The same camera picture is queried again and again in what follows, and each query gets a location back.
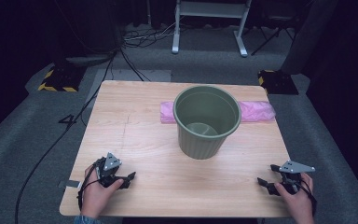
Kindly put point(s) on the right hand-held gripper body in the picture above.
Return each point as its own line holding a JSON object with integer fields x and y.
{"x": 292, "y": 168}

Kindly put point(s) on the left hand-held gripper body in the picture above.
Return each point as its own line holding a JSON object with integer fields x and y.
{"x": 111, "y": 162}

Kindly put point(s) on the pink plastic garbage bag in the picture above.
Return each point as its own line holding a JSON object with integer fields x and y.
{"x": 256, "y": 110}

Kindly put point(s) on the green ribbed trash bin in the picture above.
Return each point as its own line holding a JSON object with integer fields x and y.
{"x": 205, "y": 124}

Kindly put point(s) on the person's left hand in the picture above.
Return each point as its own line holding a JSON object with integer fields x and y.
{"x": 97, "y": 196}

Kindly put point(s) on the person's right hand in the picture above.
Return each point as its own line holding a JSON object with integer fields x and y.
{"x": 297, "y": 203}

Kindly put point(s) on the grey tape piece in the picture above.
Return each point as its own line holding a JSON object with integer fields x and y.
{"x": 70, "y": 184}

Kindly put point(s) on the black yellow striped stand base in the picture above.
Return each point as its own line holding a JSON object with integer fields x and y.
{"x": 278, "y": 82}
{"x": 62, "y": 79}

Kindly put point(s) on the black tripod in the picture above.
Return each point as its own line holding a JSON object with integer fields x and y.
{"x": 272, "y": 35}

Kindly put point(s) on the white metal stand frame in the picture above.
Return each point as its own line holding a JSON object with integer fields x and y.
{"x": 211, "y": 9}

